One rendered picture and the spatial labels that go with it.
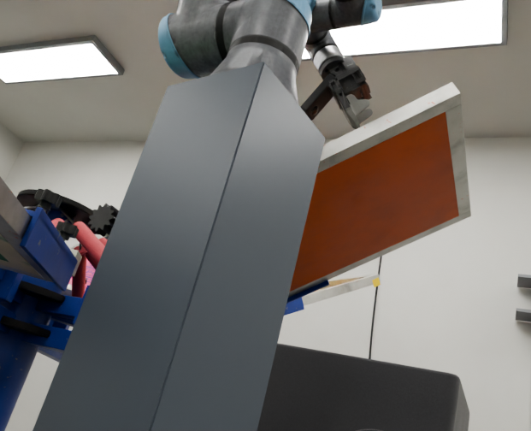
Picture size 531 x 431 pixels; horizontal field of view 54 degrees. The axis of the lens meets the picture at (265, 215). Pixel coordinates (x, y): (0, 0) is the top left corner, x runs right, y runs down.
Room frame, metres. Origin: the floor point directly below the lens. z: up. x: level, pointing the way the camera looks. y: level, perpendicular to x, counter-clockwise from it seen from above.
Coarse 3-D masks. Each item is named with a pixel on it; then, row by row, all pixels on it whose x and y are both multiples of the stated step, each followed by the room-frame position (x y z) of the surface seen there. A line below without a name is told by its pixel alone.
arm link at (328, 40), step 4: (328, 32) 1.03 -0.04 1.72; (328, 36) 1.03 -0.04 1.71; (332, 36) 1.05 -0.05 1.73; (324, 40) 1.03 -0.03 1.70; (328, 40) 1.04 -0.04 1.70; (332, 40) 1.04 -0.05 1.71; (308, 44) 1.05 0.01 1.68; (312, 44) 1.04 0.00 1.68; (316, 44) 1.04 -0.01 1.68; (320, 44) 1.04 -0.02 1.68; (324, 44) 1.03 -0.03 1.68; (328, 44) 1.03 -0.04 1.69; (332, 44) 1.03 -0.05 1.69; (336, 44) 1.04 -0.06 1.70; (304, 48) 1.11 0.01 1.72; (308, 48) 1.06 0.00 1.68; (312, 48) 1.06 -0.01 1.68; (316, 48) 1.05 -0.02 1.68; (320, 48) 1.04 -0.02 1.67; (308, 52) 1.08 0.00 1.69; (312, 52) 1.06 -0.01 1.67; (316, 52) 1.05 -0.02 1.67; (312, 56) 1.07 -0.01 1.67; (312, 60) 1.08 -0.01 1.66
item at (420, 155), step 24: (432, 120) 0.96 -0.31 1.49; (384, 144) 1.01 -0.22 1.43; (408, 144) 1.03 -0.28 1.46; (432, 144) 1.04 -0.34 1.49; (336, 168) 1.06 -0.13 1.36; (360, 168) 1.08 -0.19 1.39; (384, 168) 1.10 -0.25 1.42; (408, 168) 1.12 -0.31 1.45; (432, 168) 1.14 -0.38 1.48; (312, 192) 1.13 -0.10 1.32; (336, 192) 1.15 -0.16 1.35; (360, 192) 1.17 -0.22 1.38; (384, 192) 1.20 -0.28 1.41; (312, 216) 1.23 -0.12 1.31; (336, 216) 1.26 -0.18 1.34
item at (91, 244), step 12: (72, 216) 1.69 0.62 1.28; (84, 228) 1.60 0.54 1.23; (84, 240) 1.58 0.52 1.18; (96, 240) 1.57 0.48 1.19; (84, 252) 1.92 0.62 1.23; (96, 252) 1.55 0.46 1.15; (84, 264) 1.97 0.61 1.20; (96, 264) 1.91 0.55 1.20; (84, 276) 2.03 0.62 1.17; (72, 288) 2.09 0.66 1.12; (84, 288) 2.09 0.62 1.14
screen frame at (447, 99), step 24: (432, 96) 0.92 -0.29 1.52; (456, 96) 0.90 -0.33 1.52; (384, 120) 0.97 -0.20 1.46; (408, 120) 0.95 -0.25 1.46; (456, 120) 0.98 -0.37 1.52; (336, 144) 1.01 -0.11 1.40; (360, 144) 0.99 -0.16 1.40; (456, 144) 1.06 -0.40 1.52; (456, 168) 1.16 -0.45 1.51; (456, 192) 1.27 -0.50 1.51; (408, 240) 1.47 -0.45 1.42; (360, 264) 1.55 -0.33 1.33
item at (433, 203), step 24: (408, 192) 1.22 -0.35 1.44; (432, 192) 1.24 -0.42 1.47; (360, 216) 1.28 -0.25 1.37; (384, 216) 1.31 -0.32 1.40; (408, 216) 1.33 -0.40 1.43; (432, 216) 1.36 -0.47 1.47; (456, 216) 1.39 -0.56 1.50; (312, 240) 1.35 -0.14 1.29; (336, 240) 1.38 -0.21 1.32; (360, 240) 1.41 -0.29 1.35; (384, 240) 1.44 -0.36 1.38; (312, 264) 1.48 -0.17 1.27; (336, 264) 1.51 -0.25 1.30
